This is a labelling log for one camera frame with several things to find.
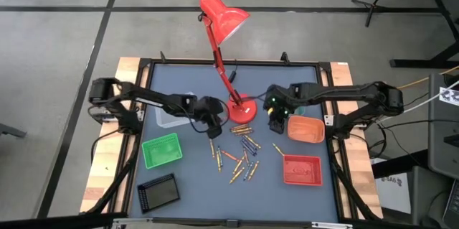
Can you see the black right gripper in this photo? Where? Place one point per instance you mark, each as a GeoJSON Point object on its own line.
{"type": "Point", "coordinates": [283, 98]}

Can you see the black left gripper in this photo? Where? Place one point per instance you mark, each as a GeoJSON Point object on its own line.
{"type": "Point", "coordinates": [209, 110]}

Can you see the brown crayon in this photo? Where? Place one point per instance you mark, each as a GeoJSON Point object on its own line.
{"type": "Point", "coordinates": [239, 127]}
{"type": "Point", "coordinates": [244, 133]}
{"type": "Point", "coordinates": [241, 130]}

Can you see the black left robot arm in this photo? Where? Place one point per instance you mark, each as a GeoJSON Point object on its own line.
{"type": "Point", "coordinates": [150, 97]}

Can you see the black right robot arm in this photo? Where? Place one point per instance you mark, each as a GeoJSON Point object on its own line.
{"type": "Point", "coordinates": [344, 90]}

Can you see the orange plastic bin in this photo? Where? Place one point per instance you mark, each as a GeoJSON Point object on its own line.
{"type": "Point", "coordinates": [305, 128]}

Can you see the clear plastic bin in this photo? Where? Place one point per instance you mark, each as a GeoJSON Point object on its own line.
{"type": "Point", "coordinates": [168, 119]}

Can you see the red plastic basket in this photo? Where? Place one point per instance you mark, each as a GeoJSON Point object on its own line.
{"type": "Point", "coordinates": [303, 169]}

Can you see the green plastic basket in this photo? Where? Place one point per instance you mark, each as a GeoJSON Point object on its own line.
{"type": "Point", "coordinates": [161, 151]}

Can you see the grey-blue table mat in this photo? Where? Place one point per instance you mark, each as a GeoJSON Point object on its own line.
{"type": "Point", "coordinates": [215, 200]}

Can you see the black plastic basket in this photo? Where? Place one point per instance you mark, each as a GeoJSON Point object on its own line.
{"type": "Point", "coordinates": [157, 193]}

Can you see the red desk lamp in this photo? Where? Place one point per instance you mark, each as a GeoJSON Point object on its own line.
{"type": "Point", "coordinates": [224, 17]}

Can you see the white labelled box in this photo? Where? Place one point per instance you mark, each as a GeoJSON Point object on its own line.
{"type": "Point", "coordinates": [392, 195]}

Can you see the grey cabinet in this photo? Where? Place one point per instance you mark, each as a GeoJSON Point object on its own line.
{"type": "Point", "coordinates": [443, 143]}

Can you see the black white marker tag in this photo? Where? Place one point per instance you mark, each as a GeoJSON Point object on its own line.
{"type": "Point", "coordinates": [450, 95]}

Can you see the black beam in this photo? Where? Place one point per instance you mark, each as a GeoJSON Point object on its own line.
{"type": "Point", "coordinates": [54, 222]}

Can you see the black keyboard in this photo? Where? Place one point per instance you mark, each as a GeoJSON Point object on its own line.
{"type": "Point", "coordinates": [453, 207]}

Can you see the grey chair leg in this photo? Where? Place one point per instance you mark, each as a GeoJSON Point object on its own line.
{"type": "Point", "coordinates": [10, 130]}

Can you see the black frame clamp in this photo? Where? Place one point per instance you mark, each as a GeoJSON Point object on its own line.
{"type": "Point", "coordinates": [285, 57]}

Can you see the black aluminium table frame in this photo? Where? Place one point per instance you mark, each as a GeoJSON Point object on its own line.
{"type": "Point", "coordinates": [251, 62]}

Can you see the silver metal bracket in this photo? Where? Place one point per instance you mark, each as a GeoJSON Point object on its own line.
{"type": "Point", "coordinates": [132, 222]}
{"type": "Point", "coordinates": [331, 225]}

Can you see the black desk frame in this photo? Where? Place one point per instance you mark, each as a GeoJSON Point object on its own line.
{"type": "Point", "coordinates": [412, 63]}

